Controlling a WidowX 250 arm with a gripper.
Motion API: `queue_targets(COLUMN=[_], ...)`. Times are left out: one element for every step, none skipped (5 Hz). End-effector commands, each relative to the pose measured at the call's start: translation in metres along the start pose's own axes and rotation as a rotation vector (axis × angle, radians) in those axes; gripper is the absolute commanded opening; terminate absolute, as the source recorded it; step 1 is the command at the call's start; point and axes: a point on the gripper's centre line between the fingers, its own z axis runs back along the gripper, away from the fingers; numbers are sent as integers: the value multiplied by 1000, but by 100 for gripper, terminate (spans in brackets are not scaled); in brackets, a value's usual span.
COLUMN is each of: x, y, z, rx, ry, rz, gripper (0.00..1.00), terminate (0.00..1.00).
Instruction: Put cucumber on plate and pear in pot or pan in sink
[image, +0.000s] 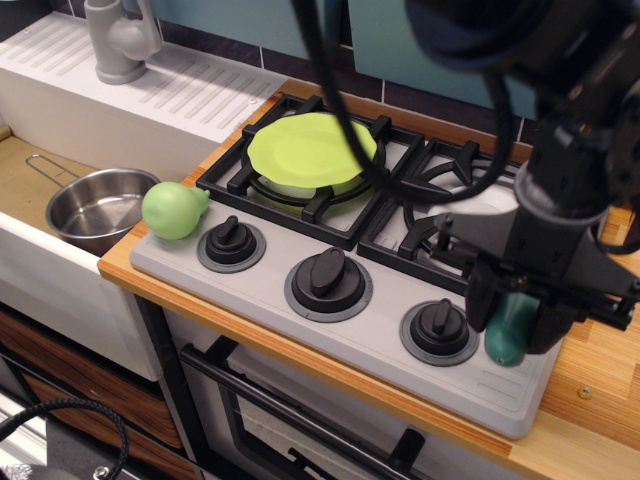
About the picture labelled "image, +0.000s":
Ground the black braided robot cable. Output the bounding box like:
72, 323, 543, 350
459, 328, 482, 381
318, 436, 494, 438
291, 0, 518, 203

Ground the light green toy pear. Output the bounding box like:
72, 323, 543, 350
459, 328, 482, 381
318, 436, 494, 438
142, 182, 210, 240

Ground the teal wall cabinet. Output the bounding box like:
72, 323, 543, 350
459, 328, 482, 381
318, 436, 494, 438
348, 1, 543, 107
149, 0, 343, 65

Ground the wood grain drawer front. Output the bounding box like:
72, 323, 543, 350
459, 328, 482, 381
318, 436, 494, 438
1, 305, 197, 479

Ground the lime green plate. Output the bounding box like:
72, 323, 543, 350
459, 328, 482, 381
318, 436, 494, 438
247, 112, 364, 189

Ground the grey toy faucet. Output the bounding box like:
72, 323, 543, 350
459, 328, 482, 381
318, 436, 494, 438
84, 0, 162, 85

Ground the grey toy stove top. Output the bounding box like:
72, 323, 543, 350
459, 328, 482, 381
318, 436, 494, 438
128, 134, 610, 441

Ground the small steel pot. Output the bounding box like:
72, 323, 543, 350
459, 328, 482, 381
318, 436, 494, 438
25, 154, 160, 257

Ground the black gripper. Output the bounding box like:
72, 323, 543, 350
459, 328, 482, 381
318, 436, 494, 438
435, 206, 639, 355

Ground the teal wall cabinet right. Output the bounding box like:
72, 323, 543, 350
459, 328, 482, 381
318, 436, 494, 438
348, 1, 543, 107

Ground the black right stove knob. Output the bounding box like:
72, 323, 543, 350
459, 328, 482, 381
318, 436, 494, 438
400, 299, 479, 367

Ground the black left burner grate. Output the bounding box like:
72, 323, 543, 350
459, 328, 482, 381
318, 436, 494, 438
195, 93, 426, 252

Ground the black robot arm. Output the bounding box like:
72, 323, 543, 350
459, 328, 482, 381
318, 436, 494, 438
406, 1, 639, 365

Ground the white toy sink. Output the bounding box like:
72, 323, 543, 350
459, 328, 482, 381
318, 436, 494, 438
1, 12, 285, 381

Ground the black left stove knob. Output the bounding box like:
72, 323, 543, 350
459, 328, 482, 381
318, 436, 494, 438
197, 215, 267, 274

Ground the teal wall cabinet left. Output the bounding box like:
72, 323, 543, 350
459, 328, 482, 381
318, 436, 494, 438
149, 0, 343, 65

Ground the black oven door handle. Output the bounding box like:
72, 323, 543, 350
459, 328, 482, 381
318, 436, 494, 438
180, 344, 425, 479

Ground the dark green toy cucumber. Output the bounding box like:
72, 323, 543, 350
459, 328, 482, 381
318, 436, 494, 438
484, 293, 539, 368

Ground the toy oven door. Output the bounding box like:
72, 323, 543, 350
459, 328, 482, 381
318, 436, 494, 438
180, 337, 510, 479

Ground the black stove knob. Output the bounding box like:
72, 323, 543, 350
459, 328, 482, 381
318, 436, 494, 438
197, 215, 267, 274
284, 247, 373, 323
400, 299, 479, 367

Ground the black braided cable lower left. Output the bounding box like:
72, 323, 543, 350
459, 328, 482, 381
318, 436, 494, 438
0, 398, 130, 480

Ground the black middle stove knob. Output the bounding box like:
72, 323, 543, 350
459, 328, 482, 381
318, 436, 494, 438
284, 247, 373, 323

